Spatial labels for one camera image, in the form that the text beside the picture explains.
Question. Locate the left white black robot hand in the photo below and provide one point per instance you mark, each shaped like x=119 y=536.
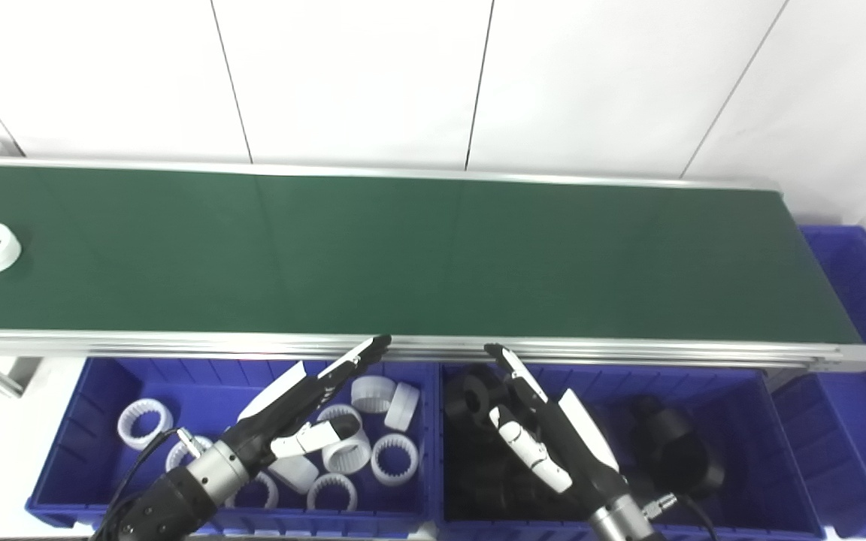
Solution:
x=271 y=398

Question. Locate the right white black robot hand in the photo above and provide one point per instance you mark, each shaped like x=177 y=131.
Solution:
x=587 y=436

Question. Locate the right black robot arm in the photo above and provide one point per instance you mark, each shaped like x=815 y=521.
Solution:
x=621 y=522

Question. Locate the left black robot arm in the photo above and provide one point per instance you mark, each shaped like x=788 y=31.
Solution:
x=170 y=503

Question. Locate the large black round part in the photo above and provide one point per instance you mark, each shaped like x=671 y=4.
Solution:
x=677 y=451

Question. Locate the green conveyor belt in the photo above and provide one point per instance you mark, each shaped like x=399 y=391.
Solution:
x=403 y=255
x=177 y=344

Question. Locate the black plastic round part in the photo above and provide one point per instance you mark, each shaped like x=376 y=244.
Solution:
x=470 y=394

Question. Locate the blue bin with black parts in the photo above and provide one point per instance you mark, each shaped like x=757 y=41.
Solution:
x=764 y=451

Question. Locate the blue bin with white rings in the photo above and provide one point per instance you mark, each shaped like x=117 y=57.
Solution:
x=72 y=451

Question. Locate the empty blue bin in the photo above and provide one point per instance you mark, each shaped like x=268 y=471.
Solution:
x=861 y=315

